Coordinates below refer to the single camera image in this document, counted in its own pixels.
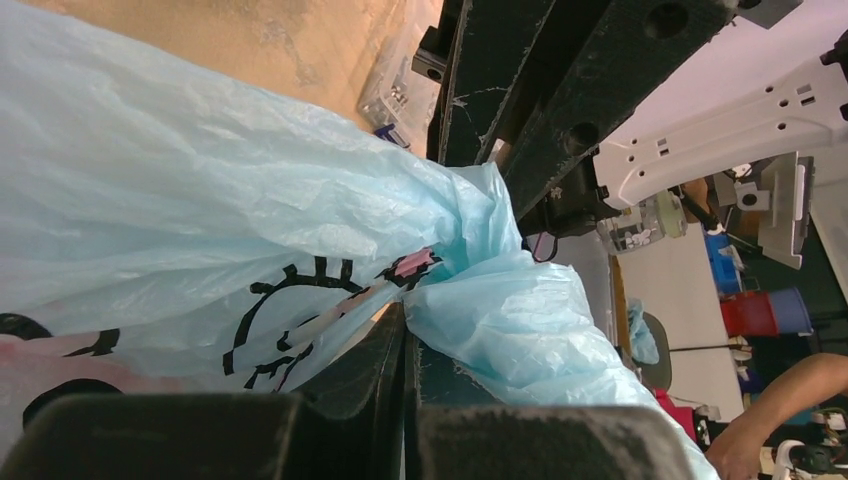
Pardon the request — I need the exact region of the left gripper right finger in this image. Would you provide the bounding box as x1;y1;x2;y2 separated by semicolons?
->
404;334;694;479

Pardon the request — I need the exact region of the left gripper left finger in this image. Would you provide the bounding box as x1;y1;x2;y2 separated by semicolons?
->
1;304;406;479

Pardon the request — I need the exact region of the light blue plastic bag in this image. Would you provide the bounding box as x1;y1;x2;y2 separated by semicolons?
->
1;1;716;479

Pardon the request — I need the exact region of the person's bare forearm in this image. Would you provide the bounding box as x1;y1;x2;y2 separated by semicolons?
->
734;353;847;441

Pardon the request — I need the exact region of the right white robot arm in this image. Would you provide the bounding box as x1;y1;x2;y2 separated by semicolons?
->
593;36;847;210

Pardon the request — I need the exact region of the person's hand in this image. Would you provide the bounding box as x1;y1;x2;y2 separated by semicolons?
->
706;425;765;480

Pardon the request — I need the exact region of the red plastic bin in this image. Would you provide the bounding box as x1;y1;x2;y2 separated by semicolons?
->
720;292;779;337

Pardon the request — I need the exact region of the clear screw organizer box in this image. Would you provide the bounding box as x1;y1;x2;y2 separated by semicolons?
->
358;24;438;157

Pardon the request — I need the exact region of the blue plastic bin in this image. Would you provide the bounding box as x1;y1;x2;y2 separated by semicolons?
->
768;287;814;336

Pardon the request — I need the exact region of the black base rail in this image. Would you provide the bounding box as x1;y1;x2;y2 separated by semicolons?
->
412;1;796;238

